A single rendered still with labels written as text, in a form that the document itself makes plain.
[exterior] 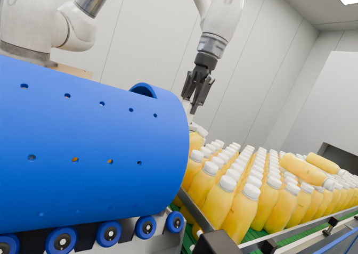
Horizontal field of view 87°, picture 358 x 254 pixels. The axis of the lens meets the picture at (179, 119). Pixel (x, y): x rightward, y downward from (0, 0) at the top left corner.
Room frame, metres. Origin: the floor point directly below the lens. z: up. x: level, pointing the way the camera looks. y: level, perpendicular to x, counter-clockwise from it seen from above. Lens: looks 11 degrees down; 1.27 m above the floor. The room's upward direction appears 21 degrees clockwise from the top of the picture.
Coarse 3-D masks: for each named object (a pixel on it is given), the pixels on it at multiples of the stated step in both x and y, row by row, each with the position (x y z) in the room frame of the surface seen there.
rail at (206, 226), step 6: (180, 192) 0.50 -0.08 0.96; (186, 192) 0.48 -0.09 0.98; (180, 198) 0.49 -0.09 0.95; (186, 198) 0.47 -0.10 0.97; (186, 204) 0.46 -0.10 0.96; (192, 204) 0.45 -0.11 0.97; (192, 210) 0.44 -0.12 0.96; (198, 210) 0.43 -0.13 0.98; (192, 216) 0.44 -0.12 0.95; (198, 216) 0.42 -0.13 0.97; (204, 216) 0.41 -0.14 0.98; (198, 222) 0.42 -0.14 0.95; (204, 222) 0.40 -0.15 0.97; (210, 222) 0.40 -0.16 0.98; (204, 228) 0.40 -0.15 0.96; (210, 228) 0.39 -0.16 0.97
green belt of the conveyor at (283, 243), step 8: (176, 208) 0.51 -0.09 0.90; (344, 216) 0.97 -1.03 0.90; (328, 224) 0.80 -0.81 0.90; (184, 232) 0.43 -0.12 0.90; (248, 232) 0.53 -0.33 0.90; (256, 232) 0.55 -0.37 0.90; (264, 232) 0.56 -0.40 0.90; (304, 232) 0.66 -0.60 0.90; (312, 232) 0.68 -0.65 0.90; (184, 240) 0.41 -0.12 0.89; (192, 240) 0.42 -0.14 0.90; (248, 240) 0.50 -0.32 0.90; (288, 240) 0.57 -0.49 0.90; (296, 240) 0.59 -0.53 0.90; (184, 248) 0.40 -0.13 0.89
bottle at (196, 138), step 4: (192, 132) 0.63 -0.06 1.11; (196, 132) 0.63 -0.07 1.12; (192, 136) 0.61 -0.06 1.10; (196, 136) 0.61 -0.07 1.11; (200, 136) 0.62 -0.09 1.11; (204, 136) 0.63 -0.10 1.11; (192, 140) 0.60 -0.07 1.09; (196, 140) 0.60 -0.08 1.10; (200, 140) 0.61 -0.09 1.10; (192, 144) 0.60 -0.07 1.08; (196, 144) 0.60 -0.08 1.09; (200, 144) 0.61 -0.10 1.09; (192, 148) 0.59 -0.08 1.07; (196, 148) 0.60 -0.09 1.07
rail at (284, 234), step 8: (352, 208) 0.90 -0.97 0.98; (328, 216) 0.69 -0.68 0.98; (336, 216) 0.76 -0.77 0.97; (304, 224) 0.56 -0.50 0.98; (312, 224) 0.60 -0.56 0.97; (320, 224) 0.65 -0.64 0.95; (280, 232) 0.47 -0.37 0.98; (288, 232) 0.49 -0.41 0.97; (296, 232) 0.53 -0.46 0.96; (256, 240) 0.40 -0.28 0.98; (264, 240) 0.41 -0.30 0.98; (280, 240) 0.47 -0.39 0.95; (240, 248) 0.35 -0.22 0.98; (248, 248) 0.38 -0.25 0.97; (256, 248) 0.40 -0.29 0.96
